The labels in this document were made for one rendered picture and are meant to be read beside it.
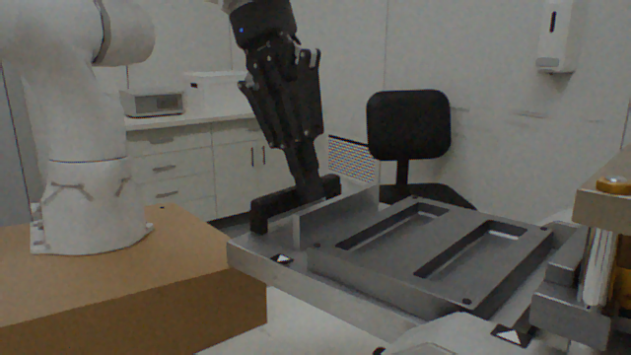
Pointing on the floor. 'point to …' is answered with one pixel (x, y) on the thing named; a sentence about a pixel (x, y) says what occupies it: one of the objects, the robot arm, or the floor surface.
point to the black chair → (410, 140)
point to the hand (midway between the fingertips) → (306, 173)
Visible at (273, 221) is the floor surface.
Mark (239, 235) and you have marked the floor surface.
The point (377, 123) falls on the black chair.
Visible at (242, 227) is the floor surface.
